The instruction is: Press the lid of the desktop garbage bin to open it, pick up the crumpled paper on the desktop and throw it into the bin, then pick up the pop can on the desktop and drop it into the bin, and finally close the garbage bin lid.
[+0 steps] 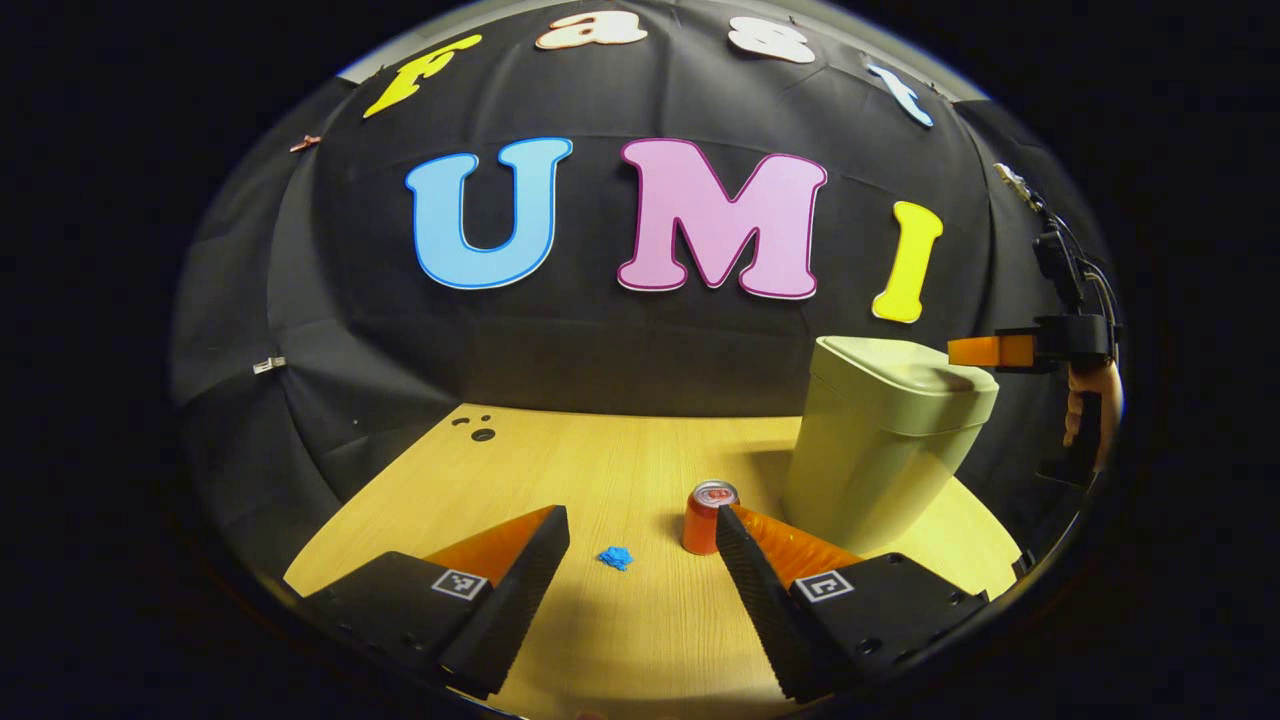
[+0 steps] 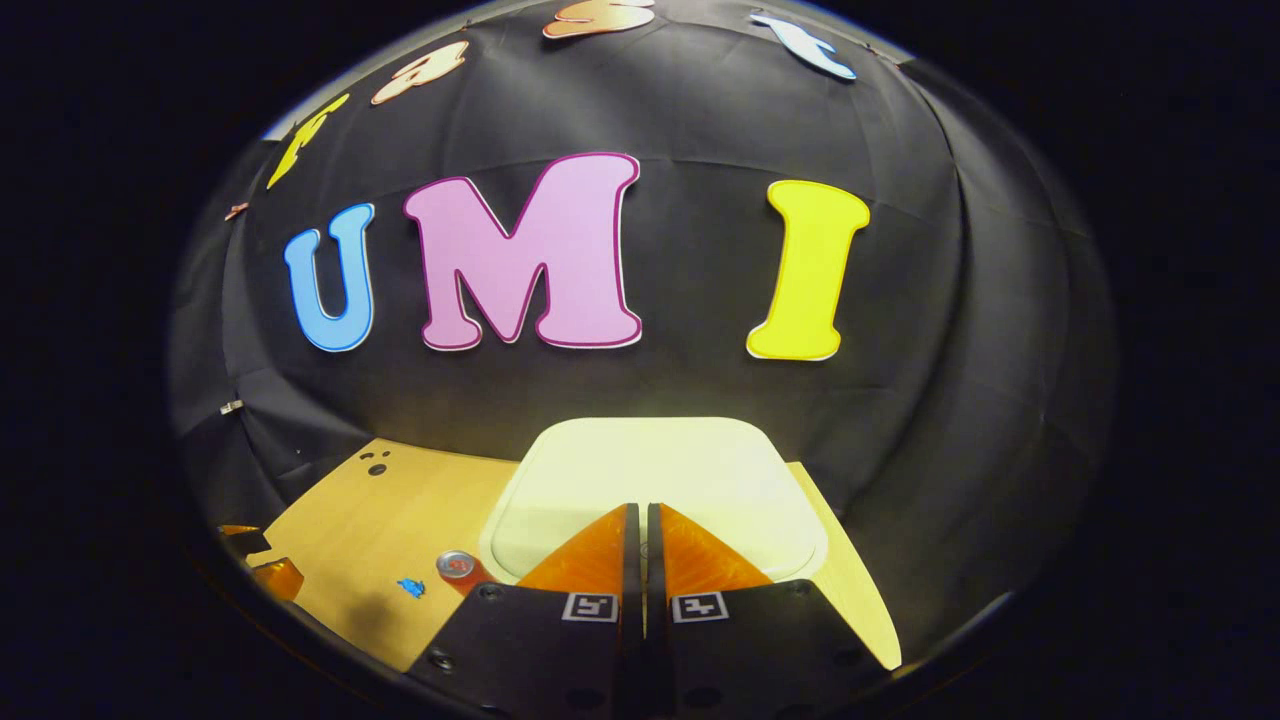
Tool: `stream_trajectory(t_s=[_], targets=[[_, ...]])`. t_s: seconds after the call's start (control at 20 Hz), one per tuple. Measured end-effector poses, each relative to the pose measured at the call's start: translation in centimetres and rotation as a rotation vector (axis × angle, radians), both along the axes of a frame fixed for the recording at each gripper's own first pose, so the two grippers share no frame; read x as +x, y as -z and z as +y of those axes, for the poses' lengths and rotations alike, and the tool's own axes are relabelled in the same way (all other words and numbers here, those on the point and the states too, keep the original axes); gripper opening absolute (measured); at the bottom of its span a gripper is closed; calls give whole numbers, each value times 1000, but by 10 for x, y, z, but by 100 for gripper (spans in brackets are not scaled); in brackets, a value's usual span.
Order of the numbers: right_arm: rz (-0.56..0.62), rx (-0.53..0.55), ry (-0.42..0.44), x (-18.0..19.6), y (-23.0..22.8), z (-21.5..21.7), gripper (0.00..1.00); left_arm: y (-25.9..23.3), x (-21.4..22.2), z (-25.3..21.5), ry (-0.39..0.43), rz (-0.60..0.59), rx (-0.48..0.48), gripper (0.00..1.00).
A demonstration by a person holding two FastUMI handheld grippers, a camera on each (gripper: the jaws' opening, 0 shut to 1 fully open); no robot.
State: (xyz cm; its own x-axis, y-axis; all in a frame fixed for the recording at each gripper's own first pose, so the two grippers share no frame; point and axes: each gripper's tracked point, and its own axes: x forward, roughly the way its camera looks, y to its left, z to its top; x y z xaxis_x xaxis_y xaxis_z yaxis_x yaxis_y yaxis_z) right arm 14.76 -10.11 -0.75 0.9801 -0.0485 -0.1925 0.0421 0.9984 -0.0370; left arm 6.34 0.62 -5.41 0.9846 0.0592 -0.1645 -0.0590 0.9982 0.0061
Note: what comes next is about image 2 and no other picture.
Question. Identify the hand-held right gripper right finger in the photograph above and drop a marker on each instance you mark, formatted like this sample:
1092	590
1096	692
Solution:
760	660

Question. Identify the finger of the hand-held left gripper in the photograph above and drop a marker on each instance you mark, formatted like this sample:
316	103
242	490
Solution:
245	540
280	578

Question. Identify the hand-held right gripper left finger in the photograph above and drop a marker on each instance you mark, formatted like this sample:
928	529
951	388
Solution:
540	660

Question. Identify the red pop can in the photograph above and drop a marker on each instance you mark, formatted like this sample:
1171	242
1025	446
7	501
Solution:
460	570

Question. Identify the blue paper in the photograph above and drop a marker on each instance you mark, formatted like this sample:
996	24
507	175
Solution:
411	588

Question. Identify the wooden desktop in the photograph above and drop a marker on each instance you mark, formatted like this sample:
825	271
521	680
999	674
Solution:
400	500

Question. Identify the black backdrop cloth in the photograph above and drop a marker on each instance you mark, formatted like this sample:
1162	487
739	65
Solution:
700	130

